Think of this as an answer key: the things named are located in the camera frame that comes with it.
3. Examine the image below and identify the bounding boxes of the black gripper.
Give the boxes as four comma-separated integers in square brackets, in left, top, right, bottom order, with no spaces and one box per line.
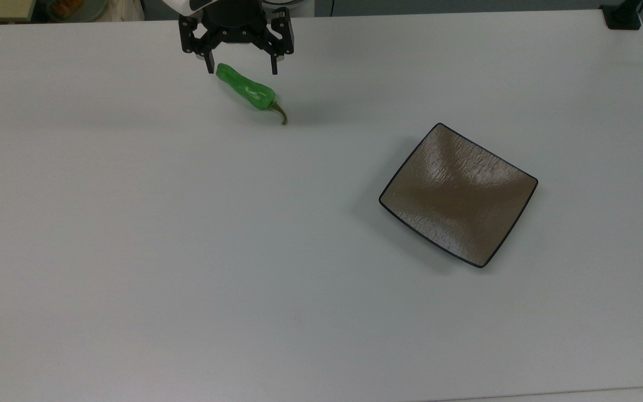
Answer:
[179,0,295,76]

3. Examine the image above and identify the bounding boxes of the green chili pepper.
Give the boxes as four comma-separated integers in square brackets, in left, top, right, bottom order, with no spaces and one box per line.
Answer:
[215,63,289,126]

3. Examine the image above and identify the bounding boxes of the square brown ceramic plate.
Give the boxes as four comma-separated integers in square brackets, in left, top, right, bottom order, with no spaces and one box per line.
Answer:
[378,123,539,269]

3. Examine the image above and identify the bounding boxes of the round bowl with food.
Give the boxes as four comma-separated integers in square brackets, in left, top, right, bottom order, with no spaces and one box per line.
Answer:
[47,0,111,22]

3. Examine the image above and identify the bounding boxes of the black table clamp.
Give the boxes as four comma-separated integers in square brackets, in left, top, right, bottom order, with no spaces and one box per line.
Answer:
[599,0,643,31]

